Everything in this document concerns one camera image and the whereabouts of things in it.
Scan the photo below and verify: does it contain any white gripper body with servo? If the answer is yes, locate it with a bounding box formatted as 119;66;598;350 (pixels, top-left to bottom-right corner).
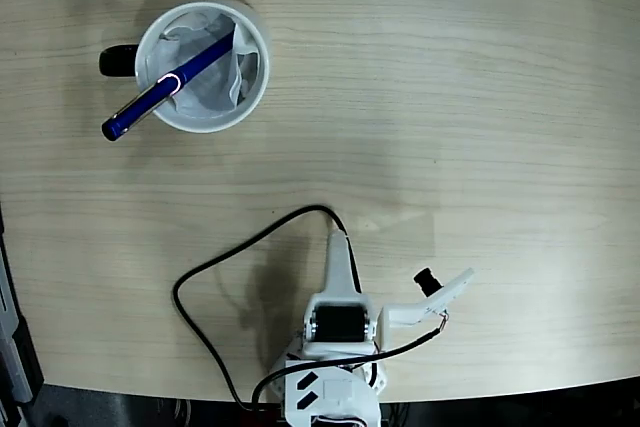
301;290;385;358

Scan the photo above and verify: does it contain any wrist camera on white mount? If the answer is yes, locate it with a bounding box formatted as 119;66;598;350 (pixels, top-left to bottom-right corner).
380;266;476;331

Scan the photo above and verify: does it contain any white mug with black handle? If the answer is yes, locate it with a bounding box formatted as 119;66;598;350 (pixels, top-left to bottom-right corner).
98;0;272;135

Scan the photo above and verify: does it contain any blue pen with gold clip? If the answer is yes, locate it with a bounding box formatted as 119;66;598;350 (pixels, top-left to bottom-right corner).
101;29;236;143

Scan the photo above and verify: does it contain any black camera cable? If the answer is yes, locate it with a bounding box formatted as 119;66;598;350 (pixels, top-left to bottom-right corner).
172;204;449;413

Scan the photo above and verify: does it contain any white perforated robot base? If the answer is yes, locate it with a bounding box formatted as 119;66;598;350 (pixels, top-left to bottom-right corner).
268;344;389;398

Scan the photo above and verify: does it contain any crumpled white tissue paper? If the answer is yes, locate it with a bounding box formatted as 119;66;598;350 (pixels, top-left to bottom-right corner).
144;14;262;117

